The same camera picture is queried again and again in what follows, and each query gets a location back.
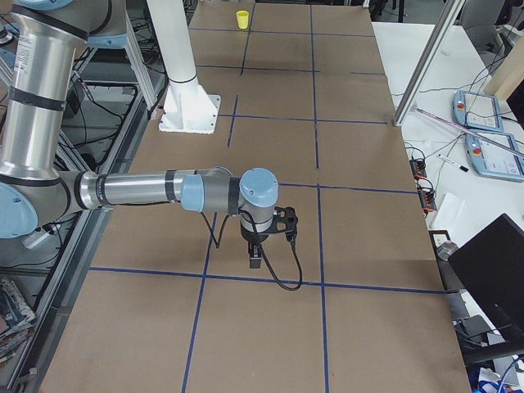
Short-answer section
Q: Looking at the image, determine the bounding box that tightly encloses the right black braided cable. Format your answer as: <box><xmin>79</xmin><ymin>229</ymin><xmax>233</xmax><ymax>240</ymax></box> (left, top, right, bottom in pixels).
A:
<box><xmin>200</xmin><ymin>210</ymin><xmax>305</xmax><ymax>291</ymax></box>

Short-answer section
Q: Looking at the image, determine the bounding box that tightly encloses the upper teach pendant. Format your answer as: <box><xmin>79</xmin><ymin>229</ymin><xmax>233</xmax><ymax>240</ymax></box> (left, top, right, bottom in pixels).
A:
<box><xmin>452</xmin><ymin>90</ymin><xmax>504</xmax><ymax>132</ymax></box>

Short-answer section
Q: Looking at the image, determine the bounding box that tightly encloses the aluminium frame post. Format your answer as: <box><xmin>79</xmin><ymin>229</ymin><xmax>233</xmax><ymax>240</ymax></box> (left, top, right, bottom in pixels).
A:
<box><xmin>393</xmin><ymin>0</ymin><xmax>465</xmax><ymax>126</ymax></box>

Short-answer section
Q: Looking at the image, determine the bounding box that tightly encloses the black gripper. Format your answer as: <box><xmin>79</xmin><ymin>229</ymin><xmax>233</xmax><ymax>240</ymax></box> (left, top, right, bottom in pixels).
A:
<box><xmin>241</xmin><ymin>225</ymin><xmax>270</xmax><ymax>269</ymax></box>

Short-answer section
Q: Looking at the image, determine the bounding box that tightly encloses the black marker pen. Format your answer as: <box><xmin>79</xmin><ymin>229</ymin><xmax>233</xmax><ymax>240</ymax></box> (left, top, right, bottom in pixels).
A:
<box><xmin>438</xmin><ymin>154</ymin><xmax>469</xmax><ymax>173</ymax></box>

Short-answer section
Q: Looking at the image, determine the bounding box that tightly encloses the lower teach pendant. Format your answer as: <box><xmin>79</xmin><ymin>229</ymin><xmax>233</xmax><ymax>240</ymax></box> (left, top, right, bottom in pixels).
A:
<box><xmin>465</xmin><ymin>134</ymin><xmax>523</xmax><ymax>182</ymax></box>

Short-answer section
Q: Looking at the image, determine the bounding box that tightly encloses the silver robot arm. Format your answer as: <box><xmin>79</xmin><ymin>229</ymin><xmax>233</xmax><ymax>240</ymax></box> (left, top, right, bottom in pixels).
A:
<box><xmin>1</xmin><ymin>1</ymin><xmax>278</xmax><ymax>267</ymax></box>

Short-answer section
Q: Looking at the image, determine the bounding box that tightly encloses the teach pendant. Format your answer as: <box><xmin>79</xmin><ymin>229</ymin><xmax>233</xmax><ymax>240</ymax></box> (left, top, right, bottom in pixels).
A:
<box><xmin>465</xmin><ymin>134</ymin><xmax>523</xmax><ymax>182</ymax></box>
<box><xmin>452</xmin><ymin>90</ymin><xmax>504</xmax><ymax>132</ymax></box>

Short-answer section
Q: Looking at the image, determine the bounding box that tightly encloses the yellow plastic cup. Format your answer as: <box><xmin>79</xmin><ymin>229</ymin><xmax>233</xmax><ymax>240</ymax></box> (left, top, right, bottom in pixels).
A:
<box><xmin>236</xmin><ymin>10</ymin><xmax>250</xmax><ymax>30</ymax></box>

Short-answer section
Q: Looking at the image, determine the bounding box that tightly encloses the stack of magazines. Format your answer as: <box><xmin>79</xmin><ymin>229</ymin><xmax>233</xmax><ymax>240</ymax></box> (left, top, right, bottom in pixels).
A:
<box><xmin>1</xmin><ymin>276</ymin><xmax>36</xmax><ymax>365</ymax></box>

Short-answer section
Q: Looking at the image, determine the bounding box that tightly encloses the black laptop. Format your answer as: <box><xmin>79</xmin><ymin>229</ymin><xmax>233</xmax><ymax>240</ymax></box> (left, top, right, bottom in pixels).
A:
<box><xmin>449</xmin><ymin>213</ymin><xmax>523</xmax><ymax>341</ymax></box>

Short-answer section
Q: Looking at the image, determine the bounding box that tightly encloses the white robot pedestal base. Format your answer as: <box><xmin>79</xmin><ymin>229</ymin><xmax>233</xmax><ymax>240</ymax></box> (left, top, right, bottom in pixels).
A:
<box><xmin>147</xmin><ymin>0</ymin><xmax>221</xmax><ymax>134</ymax></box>

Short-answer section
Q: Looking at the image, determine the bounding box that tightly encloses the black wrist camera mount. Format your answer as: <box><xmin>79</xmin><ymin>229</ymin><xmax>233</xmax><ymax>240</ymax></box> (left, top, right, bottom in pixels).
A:
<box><xmin>271</xmin><ymin>206</ymin><xmax>298</xmax><ymax>241</ymax></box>

